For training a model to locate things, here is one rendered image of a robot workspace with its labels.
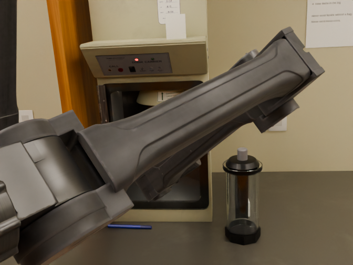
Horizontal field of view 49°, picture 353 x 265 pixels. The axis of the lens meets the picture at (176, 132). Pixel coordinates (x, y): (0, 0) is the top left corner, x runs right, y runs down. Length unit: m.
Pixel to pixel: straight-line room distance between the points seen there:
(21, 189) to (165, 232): 0.96
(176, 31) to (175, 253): 0.59
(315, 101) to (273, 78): 1.14
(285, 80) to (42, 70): 1.32
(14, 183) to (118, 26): 0.88
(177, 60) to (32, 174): 0.78
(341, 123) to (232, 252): 0.77
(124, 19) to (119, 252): 0.65
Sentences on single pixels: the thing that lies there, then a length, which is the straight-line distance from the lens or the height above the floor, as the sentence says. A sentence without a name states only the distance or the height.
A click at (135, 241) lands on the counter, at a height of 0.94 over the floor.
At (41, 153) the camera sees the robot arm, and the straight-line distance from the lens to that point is 0.32.
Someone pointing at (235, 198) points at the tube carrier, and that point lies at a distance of 1.10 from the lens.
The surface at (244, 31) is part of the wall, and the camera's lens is 1.53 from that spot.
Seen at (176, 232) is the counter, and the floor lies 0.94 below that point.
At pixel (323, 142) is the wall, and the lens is 1.67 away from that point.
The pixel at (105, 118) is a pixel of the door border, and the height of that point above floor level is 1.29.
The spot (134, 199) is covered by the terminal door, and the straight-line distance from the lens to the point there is 1.24.
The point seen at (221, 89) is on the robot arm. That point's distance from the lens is 0.42.
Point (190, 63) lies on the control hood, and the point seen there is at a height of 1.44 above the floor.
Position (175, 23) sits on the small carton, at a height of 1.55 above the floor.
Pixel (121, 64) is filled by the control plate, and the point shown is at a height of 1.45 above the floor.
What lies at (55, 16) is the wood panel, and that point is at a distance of 1.09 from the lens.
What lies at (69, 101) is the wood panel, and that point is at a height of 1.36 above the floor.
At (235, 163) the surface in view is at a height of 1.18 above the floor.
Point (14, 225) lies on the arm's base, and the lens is 0.27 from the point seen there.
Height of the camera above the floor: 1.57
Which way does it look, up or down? 17 degrees down
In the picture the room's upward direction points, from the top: 3 degrees counter-clockwise
